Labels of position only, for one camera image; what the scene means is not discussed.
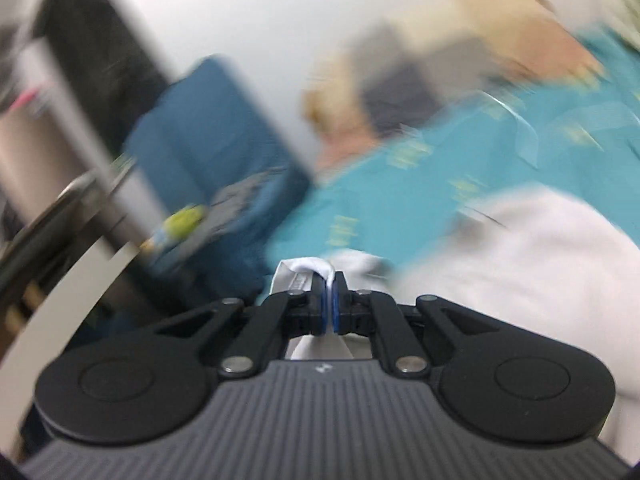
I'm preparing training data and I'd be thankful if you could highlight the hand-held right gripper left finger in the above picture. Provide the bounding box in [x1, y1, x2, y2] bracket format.
[150, 272, 332, 379]

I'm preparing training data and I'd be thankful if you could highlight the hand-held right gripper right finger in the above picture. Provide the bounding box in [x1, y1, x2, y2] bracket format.
[332, 271, 502, 379]

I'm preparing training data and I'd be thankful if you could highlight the white shirt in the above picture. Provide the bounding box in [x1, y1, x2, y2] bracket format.
[269, 185, 640, 457]

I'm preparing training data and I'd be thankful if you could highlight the teal printed bed sheet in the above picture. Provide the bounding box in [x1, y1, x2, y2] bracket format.
[260, 25, 640, 307]

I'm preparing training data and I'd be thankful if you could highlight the grey cloth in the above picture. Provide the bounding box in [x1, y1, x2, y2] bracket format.
[207, 170, 287, 242]

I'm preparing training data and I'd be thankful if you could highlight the green plush toy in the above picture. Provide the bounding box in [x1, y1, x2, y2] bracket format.
[162, 204, 207, 242]

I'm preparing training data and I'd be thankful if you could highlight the blue covered chair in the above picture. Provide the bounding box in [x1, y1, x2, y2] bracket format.
[122, 85, 216, 276]
[167, 55, 322, 281]

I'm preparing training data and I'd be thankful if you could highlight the checked pillow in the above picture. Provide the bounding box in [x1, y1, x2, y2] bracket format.
[300, 0, 607, 172]

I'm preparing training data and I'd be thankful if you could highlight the wooden table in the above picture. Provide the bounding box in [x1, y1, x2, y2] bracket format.
[0, 160, 167, 462]

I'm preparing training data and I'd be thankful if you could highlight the beige refrigerator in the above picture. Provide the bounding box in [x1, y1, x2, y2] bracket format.
[0, 102, 68, 222]

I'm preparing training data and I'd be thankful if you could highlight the dark window grille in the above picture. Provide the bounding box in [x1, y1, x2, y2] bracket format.
[37, 0, 172, 157]

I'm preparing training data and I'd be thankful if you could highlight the pink lidded container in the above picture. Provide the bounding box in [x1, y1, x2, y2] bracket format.
[9, 87, 42, 113]

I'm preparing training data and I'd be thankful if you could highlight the white cable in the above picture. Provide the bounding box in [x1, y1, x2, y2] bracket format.
[477, 89, 542, 172]

